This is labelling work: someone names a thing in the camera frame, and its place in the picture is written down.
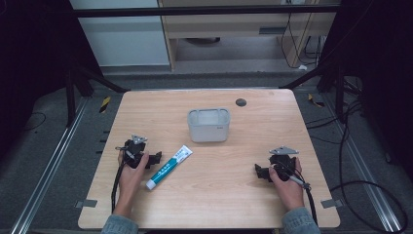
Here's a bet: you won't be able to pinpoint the white and teal toothpaste tube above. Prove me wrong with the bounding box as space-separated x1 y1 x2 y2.
144 144 194 191

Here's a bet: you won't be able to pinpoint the person's left hand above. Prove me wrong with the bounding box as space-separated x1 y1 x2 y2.
116 150 151 209

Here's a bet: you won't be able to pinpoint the person's right hand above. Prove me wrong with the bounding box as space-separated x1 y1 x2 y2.
268 157 306 213

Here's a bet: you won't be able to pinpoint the light wooden desk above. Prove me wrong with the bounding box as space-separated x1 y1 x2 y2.
157 0 343 71

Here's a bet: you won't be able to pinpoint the black curtain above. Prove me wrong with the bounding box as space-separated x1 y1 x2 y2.
0 0 104 160
319 0 413 183

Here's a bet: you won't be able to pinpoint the grey plastic basket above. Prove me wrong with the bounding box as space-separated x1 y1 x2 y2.
186 107 232 143

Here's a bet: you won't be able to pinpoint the black metal frame bar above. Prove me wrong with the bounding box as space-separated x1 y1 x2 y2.
71 4 341 20

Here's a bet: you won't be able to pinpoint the black metal stand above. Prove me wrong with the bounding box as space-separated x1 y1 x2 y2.
279 61 347 124
63 61 131 129

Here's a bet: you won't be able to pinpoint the right hand-held gripper cable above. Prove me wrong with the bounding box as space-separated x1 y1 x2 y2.
287 174 319 226

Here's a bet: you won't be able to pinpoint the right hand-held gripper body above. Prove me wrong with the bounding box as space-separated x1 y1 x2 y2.
268 145 300 182

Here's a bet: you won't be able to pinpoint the black hanging cables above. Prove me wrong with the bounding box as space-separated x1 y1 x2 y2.
280 12 325 70

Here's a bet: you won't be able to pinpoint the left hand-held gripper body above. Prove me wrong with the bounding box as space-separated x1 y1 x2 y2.
115 134 151 170

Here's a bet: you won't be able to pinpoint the black and yellow tape strip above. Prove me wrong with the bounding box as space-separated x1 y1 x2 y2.
307 93 325 109
98 96 112 114

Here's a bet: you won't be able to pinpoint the hand-held gripper cable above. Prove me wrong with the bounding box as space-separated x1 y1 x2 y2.
287 174 319 226
110 161 127 215

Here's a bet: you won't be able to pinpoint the black floor cable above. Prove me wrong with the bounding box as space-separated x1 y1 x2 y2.
305 77 409 234

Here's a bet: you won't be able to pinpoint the aluminium floor rail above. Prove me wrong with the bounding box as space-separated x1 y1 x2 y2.
9 97 90 234
322 94 403 234

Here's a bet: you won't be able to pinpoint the white cabinet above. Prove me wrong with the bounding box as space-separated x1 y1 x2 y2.
69 0 171 68

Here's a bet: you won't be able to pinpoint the left hand-held gripper cable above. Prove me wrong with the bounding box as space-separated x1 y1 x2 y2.
110 161 127 215

